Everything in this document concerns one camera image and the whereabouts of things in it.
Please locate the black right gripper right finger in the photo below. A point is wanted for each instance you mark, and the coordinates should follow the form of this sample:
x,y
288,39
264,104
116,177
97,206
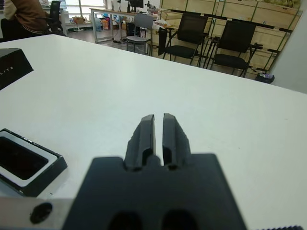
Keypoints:
x,y
175,141

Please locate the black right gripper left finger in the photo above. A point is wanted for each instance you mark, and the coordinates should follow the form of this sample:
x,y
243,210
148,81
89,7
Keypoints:
x,y
141,143

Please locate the black glossy box lid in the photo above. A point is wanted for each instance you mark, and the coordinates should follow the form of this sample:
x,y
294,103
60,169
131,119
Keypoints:
x,y
16,64

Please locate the black box base white insert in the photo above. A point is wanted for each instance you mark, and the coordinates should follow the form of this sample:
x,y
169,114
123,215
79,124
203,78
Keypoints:
x,y
48,177

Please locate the open cardboard box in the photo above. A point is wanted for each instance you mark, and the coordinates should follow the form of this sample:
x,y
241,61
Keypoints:
x,y
78,19

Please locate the small dark floor object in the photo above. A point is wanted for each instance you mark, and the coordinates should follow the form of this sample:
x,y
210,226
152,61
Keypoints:
x,y
265,77

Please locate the black computer tower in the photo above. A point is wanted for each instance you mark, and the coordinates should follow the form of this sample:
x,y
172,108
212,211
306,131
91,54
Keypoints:
x,y
129,28

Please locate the black mesh office chair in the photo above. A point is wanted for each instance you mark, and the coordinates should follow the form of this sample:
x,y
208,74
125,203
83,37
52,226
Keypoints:
x,y
237,36
192,26

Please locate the white bag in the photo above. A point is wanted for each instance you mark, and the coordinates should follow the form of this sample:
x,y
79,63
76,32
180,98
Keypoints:
x,y
160,24

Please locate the grey plastic chair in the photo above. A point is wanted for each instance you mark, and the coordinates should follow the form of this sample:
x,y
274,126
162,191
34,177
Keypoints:
x,y
144,22

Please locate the colourful bags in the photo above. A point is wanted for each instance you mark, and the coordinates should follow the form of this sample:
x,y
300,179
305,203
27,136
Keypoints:
x,y
106,24

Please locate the clear water jug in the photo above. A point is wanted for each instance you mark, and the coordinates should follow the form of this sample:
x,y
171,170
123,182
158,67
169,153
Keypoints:
x,y
98,24

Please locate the wooden desk white legs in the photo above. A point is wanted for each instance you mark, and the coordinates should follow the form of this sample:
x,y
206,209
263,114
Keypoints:
x,y
112,11

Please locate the black computer monitor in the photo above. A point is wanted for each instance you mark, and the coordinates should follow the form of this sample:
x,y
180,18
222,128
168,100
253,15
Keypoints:
x,y
136,3

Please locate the black swivel office chair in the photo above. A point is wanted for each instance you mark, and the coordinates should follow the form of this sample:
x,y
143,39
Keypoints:
x,y
55,12

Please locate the seated person brown jacket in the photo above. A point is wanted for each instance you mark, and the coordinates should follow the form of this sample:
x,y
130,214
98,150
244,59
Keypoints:
x,y
26,14

